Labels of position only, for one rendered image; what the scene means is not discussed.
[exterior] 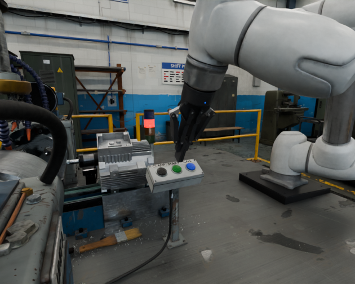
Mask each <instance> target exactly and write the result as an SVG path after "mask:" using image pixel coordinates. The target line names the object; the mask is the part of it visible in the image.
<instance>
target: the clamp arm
mask: <svg viewBox="0 0 355 284"><path fill-rule="evenodd" d="M67 162H69V160H67V159H66V158H64V160H63V162H62V164H61V167H60V170H59V176H60V178H61V180H62V182H63V186H64V187H65V180H66V171H67V165H70V164H69V163H68V164H67Z"/></svg>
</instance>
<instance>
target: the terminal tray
mask: <svg viewBox="0 0 355 284"><path fill-rule="evenodd" d="M125 133H127V134H125ZM99 135H100V136H99ZM96 137H97V153H98V158H99V162H105V164H106V163H108V164H110V162H111V163H113V162H115V163H117V162H119V163H120V161H122V162H124V161H125V162H127V161H129V162H130V161H131V160H132V143H131V139H130V136H129V133H128V132H112V133H102V134H96ZM128 144H130V145H128ZM100 146H102V147H100Z"/></svg>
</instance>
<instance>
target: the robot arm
mask: <svg viewBox="0 0 355 284"><path fill-rule="evenodd" d="M188 39H189V48H188V54H187V58H186V62H185V67H184V71H183V80H184V85H183V89H182V93H181V100H180V101H179V103H178V105H177V107H176V108H174V109H171V108H169V109H168V110H167V112H168V113H169V115H170V129H171V138H172V140H173V142H174V143H175V150H176V152H175V158H176V160H177V162H178V163H179V162H183V160H184V156H185V153H186V151H188V149H189V146H190V145H193V143H192V141H197V140H198V139H199V137H200V136H201V134H202V133H203V131H204V129H205V128H206V126H207V124H208V123H209V121H210V119H211V118H212V117H213V116H214V115H215V114H216V113H215V111H214V110H213V109H212V108H211V107H210V104H211V103H212V101H213V98H214V95H215V92H216V90H218V89H219V88H220V87H221V84H222V82H223V79H224V77H225V74H226V71H227V70H228V66H229V64H230V65H234V66H237V67H239V68H241V69H243V70H245V71H247V72H249V73H250V74H251V75H253V76H254V77H256V78H258V79H260V80H262V81H264V82H266V83H268V84H270V85H272V86H275V87H277V88H280V89H282V90H285V91H287V92H290V93H292V94H295V95H299V96H304V97H311V98H319V99H326V108H325V118H324V124H323V135H322V136H320V137H319V138H318V139H317V140H316V142H315V143H311V142H309V141H307V137H306V136H305V135H304V134H302V133H301V132H299V131H283V132H281V133H280V134H279V135H278V136H277V138H276V140H275V141H274V144H273V147H272V152H271V156H270V169H269V168H263V169H262V172H263V173H265V175H260V178H261V179H264V180H267V181H270V182H273V183H275V184H278V185H281V186H283V187H285V188H287V189H294V188H295V187H298V186H300V185H303V184H308V180H305V179H302V178H301V173H302V172H307V173H310V174H313V175H317V176H321V177H325V178H329V179H335V180H355V140H354V138H352V137H351V136H352V131H353V125H354V119H355V0H322V1H318V2H315V3H312V4H309V5H306V6H303V7H302V8H295V9H292V10H291V9H288V8H275V7H270V6H266V5H264V4H261V3H259V2H257V1H256V0H196V4H195V7H194V11H193V15H192V19H191V23H190V28H189V37H188ZM179 112H180V113H181V122H180V126H179V130H178V119H177V118H178V117H179Z"/></svg>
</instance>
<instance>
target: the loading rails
mask: <svg viewBox="0 0 355 284"><path fill-rule="evenodd" d="M157 215H160V216H161V217H162V218H163V217H165V216H169V190H166V191H163V192H157V193H152V192H151V189H150V187H149V186H146V185H145V188H139V189H137V188H135V187H134V188H127V189H120V190H119V192H118V193H113V194H111V192H110V189H107V192H104V193H102V192H101V185H100V180H99V181H98V183H95V184H87V185H81V186H77V187H70V188H64V206H63V216H62V226H63V234H66V237H70V236H75V239H76V240H79V239H83V238H87V237H88V233H87V232H90V231H93V230H97V229H101V228H104V227H105V229H107V228H111V227H115V226H118V225H121V226H122V227H123V228H125V227H129V226H132V222H133V221H138V220H142V219H146V218H150V217H153V216H157Z"/></svg>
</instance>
